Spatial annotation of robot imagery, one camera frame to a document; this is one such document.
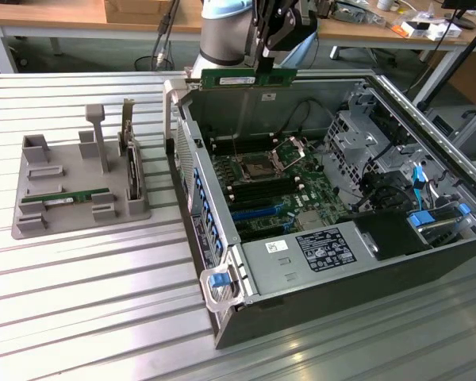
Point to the black plastic duct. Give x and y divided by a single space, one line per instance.
388 234

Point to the black expansion slot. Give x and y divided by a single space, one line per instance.
266 234

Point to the blue expansion slot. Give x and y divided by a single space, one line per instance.
254 213

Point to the wooden desk with white frame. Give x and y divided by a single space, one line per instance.
365 29
43 12

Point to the black graphics card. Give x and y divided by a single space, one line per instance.
133 174

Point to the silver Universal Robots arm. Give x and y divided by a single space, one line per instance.
222 35

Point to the black RAM slot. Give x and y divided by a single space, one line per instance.
242 141
246 148
262 190
262 185
262 196
262 180

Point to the grey metal device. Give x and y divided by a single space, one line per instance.
353 14

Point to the open black PC case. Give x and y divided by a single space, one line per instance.
341 301

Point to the silver chipset heatsink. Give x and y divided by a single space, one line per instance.
308 221

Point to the blue drive latch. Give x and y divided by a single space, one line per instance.
420 219

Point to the blue case release latch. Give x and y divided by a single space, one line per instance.
217 279

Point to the CPU socket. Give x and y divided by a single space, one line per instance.
256 168

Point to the perforated metal drive cage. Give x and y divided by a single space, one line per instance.
349 151

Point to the metal socket cover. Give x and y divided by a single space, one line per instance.
289 152

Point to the green motherboard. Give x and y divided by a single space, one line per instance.
321 182

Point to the grey power supply unit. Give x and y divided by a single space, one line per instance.
269 270

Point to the black monitor stand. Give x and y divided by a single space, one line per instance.
462 20

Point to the black tripod pole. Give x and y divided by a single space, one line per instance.
456 63

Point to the brown cardboard box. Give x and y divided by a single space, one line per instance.
131 10

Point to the white cup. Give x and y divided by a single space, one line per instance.
385 5

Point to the thin metal locking lever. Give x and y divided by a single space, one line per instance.
236 146

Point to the white flat box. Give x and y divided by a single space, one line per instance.
444 31

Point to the green RAM stick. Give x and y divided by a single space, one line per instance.
230 79
83 195

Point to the grey parts rack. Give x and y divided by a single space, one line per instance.
75 158

